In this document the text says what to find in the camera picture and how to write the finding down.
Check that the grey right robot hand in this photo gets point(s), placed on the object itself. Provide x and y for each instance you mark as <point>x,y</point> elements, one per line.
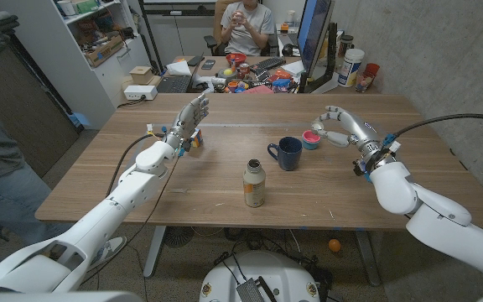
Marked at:
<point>361,130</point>

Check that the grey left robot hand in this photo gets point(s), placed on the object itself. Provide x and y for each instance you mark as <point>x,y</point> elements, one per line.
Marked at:
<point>187,121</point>

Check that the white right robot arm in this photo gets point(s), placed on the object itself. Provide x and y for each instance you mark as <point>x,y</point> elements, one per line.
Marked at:
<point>434,222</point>

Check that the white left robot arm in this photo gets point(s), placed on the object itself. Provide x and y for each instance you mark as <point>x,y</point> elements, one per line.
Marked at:
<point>111,205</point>

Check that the pink stacking cup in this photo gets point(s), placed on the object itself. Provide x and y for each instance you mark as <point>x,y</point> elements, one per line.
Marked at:
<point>310,141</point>

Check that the red plastic cup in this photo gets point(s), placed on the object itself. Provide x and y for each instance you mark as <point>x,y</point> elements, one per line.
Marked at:
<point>372,69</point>

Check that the beige open bottle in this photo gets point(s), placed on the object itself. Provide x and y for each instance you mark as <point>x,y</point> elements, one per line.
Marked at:
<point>254,189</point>

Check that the colourful puzzle cube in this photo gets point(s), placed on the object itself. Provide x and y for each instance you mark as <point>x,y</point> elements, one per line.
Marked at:
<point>197,138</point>

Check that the black laptop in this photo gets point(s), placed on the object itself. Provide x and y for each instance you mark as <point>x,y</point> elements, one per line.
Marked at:
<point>174,84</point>

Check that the clear glass with items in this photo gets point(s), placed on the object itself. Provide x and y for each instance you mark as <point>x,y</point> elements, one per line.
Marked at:
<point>363,81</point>

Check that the white crumpled paper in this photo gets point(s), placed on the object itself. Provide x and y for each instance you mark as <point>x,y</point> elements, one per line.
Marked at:
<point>178,68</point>

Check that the white box device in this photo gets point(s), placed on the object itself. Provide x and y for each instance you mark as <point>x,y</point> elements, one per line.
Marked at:
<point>140,92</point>

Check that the black smartphone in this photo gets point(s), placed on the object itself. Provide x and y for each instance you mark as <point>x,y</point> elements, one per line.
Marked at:
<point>208,64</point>

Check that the white round canister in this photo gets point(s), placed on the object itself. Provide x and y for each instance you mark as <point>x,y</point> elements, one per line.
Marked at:
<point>350,67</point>

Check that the small plain cardboard box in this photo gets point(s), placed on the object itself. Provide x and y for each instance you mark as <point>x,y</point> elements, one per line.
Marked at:
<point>141,74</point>

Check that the navy blue mug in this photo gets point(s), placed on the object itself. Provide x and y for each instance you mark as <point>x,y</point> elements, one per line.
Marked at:
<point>289,157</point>

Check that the red bowl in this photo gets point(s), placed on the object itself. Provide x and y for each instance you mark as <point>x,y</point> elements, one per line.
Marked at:
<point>236,58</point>

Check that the dark lidded jar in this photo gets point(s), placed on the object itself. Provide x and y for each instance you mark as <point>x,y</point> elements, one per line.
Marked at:
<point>345,44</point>

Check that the black keyboard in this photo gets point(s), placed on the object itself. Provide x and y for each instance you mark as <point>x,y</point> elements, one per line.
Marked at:
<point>268,63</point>

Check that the seated person grey t-shirt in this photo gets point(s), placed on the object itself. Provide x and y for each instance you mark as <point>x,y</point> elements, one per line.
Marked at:
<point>250,38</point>

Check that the cardboard box with print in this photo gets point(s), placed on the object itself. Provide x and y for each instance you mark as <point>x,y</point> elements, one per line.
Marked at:
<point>105,51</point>

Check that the white shelf unit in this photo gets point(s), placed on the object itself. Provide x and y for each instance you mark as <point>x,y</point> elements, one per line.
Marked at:
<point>82,88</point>

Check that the computer monitor on stand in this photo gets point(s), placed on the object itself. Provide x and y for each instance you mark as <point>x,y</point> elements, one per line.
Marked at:
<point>315,29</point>

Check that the round floor fan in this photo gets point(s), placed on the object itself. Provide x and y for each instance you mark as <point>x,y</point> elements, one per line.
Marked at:
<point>178,236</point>

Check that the orange ball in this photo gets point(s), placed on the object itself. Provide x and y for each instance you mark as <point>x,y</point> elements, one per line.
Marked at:
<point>334,245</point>

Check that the white robot torso base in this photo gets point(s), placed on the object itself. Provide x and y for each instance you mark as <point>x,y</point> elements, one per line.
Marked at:
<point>259,277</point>

